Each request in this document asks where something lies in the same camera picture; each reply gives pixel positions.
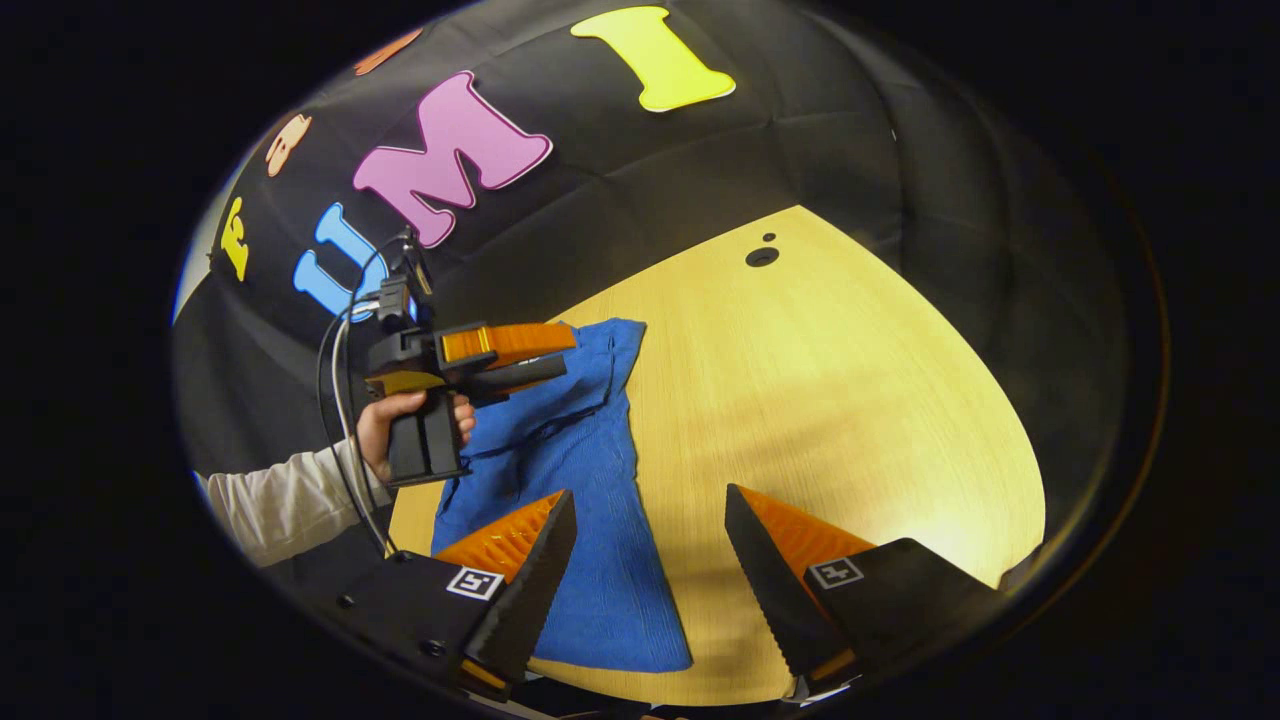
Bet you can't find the black backdrop cloth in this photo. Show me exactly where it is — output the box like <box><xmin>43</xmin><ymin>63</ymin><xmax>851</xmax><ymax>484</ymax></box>
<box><xmin>172</xmin><ymin>0</ymin><xmax>1169</xmax><ymax>601</ymax></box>

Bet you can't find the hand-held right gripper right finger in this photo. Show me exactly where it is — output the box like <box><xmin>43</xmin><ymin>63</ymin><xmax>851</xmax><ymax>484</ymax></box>
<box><xmin>724</xmin><ymin>483</ymin><xmax>1002</xmax><ymax>702</ymax></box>

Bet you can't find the blue shirt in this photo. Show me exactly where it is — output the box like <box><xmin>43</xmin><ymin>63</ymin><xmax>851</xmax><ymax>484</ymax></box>
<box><xmin>430</xmin><ymin>318</ymin><xmax>694</xmax><ymax>674</ymax></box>

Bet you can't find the left hand-held gripper cable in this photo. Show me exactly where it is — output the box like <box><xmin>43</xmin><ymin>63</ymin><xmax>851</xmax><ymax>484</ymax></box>
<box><xmin>317</xmin><ymin>232</ymin><xmax>413</xmax><ymax>558</ymax></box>

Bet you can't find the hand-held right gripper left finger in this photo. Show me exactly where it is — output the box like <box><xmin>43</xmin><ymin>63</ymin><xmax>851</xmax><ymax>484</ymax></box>
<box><xmin>335</xmin><ymin>488</ymin><xmax>579</xmax><ymax>701</ymax></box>

